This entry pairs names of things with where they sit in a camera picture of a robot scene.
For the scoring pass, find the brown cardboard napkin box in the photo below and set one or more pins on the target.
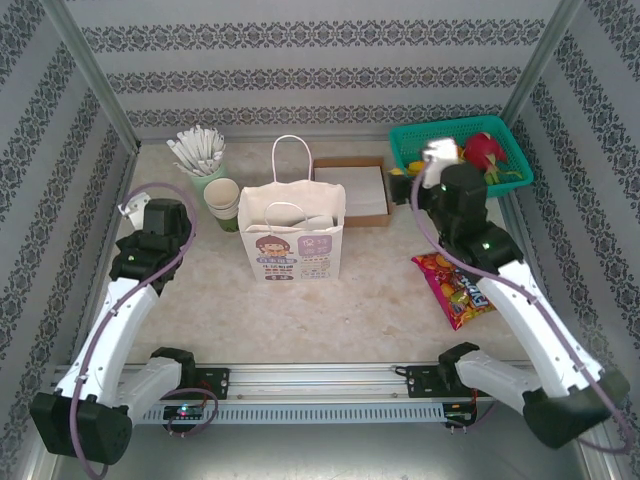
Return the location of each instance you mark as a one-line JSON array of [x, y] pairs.
[[367, 221]]

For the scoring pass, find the white printed paper bag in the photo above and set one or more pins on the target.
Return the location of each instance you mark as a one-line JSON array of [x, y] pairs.
[[290, 250]]

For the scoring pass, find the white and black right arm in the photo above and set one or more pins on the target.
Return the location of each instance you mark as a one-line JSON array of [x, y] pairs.
[[540, 320]]

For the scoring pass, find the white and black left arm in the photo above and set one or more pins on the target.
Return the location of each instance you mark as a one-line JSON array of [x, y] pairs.
[[110, 330]]

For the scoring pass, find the white napkin stack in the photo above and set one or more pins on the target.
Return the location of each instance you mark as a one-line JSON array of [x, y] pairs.
[[350, 190]]

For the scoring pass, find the pink dragon fruit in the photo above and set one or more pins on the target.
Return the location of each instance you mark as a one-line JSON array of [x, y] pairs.
[[485, 150]]

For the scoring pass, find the light green straw cup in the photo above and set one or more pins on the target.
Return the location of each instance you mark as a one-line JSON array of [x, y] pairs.
[[200, 182]]

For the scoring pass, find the colourful fruit candy bag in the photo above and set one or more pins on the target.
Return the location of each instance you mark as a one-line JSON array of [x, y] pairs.
[[450, 290]]

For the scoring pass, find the green paper cup stack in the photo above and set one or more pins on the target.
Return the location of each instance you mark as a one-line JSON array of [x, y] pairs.
[[222, 197]]

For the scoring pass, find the teal plastic basket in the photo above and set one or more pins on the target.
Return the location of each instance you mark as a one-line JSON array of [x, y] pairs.
[[500, 127]]

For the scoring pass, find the white wrapped straw bundle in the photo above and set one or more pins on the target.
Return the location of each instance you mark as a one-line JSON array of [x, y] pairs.
[[197, 147]]

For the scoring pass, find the small green circuit board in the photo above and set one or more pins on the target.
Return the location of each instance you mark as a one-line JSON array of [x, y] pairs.
[[185, 412], [457, 416]]

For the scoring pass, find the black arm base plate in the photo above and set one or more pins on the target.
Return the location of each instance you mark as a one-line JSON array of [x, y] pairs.
[[215, 382], [420, 382]]

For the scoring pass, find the aluminium frame post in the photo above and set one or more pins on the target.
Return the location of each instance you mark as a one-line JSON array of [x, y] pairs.
[[92, 75], [540, 65]]

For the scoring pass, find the aluminium mounting rail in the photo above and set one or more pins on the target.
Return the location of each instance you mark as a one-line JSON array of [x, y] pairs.
[[320, 380]]

